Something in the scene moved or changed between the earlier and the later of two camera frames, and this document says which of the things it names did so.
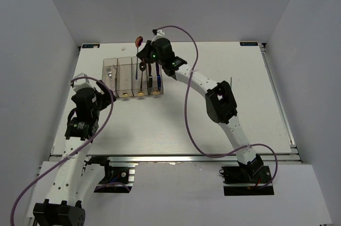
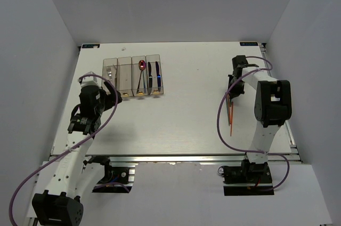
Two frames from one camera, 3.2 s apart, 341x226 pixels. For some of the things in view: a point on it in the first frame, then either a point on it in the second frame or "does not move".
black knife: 150,79 does not move
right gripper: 144,55 to 235,93
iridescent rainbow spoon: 138,41 to 142,66
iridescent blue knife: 159,77 does not move
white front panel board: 186,194 does not move
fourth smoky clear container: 154,90 does not move
